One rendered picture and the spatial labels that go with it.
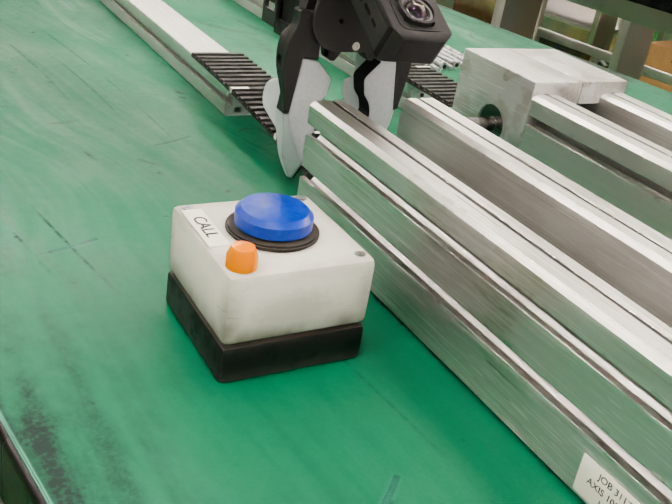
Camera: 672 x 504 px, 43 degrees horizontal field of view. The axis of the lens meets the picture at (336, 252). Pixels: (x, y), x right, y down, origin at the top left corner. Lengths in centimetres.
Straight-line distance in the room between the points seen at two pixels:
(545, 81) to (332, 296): 32
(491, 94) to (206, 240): 35
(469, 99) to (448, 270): 30
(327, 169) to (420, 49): 9
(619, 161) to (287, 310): 29
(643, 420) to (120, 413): 22
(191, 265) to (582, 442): 20
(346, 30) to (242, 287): 25
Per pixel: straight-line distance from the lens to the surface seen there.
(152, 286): 49
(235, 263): 39
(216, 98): 78
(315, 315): 42
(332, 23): 59
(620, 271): 46
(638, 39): 311
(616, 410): 37
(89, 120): 73
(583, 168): 63
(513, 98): 68
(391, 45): 52
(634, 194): 60
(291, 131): 60
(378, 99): 63
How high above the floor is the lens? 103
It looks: 27 degrees down
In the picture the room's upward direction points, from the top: 10 degrees clockwise
